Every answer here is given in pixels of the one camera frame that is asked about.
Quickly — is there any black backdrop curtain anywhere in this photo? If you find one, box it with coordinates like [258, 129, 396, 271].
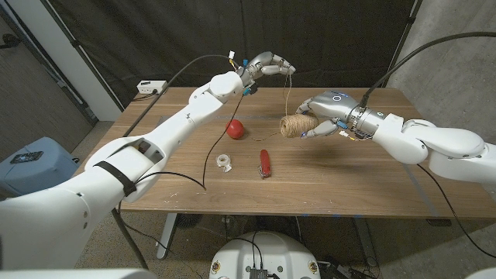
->
[40, 0, 418, 109]

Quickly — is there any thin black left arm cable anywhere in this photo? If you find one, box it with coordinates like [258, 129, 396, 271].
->
[117, 93, 246, 279]

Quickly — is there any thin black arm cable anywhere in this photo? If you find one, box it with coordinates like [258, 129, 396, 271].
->
[417, 163, 496, 260]
[117, 93, 246, 279]

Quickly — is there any black ribbed round object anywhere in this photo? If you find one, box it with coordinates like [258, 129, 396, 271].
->
[176, 213, 203, 229]

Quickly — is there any small white tape roll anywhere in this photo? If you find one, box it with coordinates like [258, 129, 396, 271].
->
[215, 153, 233, 174]

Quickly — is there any grey metal table leg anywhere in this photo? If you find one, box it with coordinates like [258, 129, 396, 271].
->
[156, 212, 180, 260]
[352, 216, 379, 268]

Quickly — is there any red ball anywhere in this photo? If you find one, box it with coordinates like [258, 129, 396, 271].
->
[226, 119, 246, 140]

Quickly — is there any black floor power strip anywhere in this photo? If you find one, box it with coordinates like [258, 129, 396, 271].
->
[317, 261, 365, 279]

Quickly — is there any black door handle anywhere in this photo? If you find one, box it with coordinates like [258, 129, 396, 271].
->
[0, 33, 22, 50]

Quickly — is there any black phone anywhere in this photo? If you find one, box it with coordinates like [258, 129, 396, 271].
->
[9, 150, 44, 164]

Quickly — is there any red swiss knife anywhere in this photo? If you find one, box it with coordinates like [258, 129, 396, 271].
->
[257, 149, 272, 180]

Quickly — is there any white power box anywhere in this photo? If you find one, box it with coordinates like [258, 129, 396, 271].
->
[136, 80, 170, 95]

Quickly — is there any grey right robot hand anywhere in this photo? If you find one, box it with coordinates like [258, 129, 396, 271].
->
[296, 91, 385, 140]

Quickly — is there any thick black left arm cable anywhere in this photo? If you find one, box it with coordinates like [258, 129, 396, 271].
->
[111, 53, 238, 270]

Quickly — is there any brown jute twine spool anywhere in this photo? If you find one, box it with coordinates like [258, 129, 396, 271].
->
[250, 72, 319, 143]

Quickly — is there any blue plastic container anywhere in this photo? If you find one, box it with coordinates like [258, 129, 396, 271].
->
[0, 136, 81, 198]

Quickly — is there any black backdrop stand pole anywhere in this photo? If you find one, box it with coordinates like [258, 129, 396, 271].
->
[40, 0, 126, 112]
[381, 0, 423, 89]

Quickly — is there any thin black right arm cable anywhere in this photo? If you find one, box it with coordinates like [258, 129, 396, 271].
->
[417, 163, 496, 260]

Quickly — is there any black power cord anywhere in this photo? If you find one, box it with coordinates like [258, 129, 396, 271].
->
[131, 89, 159, 102]

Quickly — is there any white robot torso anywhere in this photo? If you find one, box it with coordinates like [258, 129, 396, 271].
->
[208, 231, 322, 279]

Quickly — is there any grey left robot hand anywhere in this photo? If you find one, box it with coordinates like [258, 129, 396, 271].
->
[236, 51, 297, 88]

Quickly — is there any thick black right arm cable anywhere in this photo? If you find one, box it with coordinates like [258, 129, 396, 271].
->
[359, 31, 496, 109]

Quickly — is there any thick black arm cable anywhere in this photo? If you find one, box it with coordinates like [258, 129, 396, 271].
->
[359, 31, 496, 109]
[111, 53, 238, 270]

